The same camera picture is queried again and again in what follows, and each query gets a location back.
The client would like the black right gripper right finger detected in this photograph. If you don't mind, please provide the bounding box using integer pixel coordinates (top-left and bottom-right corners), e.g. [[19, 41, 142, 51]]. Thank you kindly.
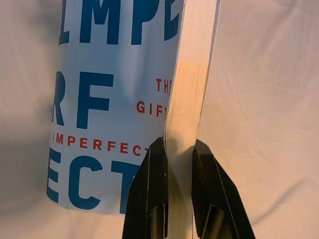
[[190, 138, 257, 239]]

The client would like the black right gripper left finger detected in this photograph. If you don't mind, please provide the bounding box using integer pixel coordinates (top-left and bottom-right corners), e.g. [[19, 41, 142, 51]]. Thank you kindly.
[[122, 138, 169, 239]]

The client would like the black lettered white magazine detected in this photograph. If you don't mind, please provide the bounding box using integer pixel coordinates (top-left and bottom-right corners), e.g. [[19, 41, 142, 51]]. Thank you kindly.
[[44, 0, 223, 239]]

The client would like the beige sheeted bed mattress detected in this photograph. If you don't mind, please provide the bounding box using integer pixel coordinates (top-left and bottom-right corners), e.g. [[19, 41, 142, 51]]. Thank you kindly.
[[0, 0, 319, 239]]

